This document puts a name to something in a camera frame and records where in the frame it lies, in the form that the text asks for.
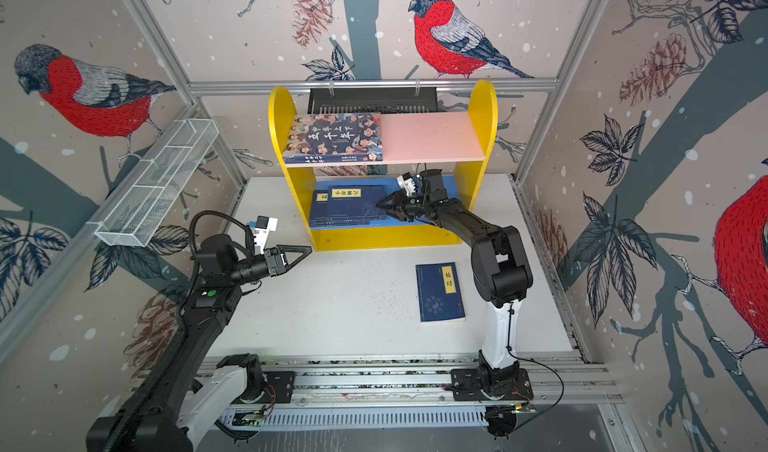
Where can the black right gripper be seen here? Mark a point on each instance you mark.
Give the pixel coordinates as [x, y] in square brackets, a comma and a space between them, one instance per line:
[402, 205]

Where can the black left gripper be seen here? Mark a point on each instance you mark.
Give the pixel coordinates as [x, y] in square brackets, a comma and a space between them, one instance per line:
[280, 262]

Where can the blue book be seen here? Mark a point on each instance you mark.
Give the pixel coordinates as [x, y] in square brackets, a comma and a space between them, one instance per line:
[439, 293]
[318, 212]
[355, 204]

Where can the colourful illustrated thick book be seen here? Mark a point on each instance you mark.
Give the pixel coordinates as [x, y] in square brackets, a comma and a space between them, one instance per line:
[334, 138]

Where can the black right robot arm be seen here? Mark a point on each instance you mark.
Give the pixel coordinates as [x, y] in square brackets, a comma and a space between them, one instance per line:
[500, 267]

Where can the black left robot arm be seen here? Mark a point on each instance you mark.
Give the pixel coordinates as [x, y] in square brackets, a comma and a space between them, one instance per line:
[164, 414]

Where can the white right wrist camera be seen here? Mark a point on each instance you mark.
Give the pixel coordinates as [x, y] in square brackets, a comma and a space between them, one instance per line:
[409, 184]

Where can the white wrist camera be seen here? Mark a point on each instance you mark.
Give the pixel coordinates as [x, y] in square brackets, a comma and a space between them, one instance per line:
[409, 184]
[260, 228]

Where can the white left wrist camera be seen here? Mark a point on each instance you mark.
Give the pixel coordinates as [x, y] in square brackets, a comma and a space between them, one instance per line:
[260, 228]

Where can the horizontal aluminium frame bar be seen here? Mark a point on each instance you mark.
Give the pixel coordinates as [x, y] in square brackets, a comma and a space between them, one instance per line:
[233, 88]

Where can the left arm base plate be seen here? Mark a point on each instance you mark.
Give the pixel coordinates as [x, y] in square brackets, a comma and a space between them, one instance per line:
[269, 388]

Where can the white wire mesh basket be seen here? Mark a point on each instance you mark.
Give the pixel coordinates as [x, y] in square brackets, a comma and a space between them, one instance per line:
[141, 210]

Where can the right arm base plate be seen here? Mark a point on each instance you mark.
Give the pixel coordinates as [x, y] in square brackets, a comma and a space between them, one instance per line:
[474, 385]

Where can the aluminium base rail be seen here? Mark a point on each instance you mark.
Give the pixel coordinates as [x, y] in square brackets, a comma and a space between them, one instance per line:
[408, 392]

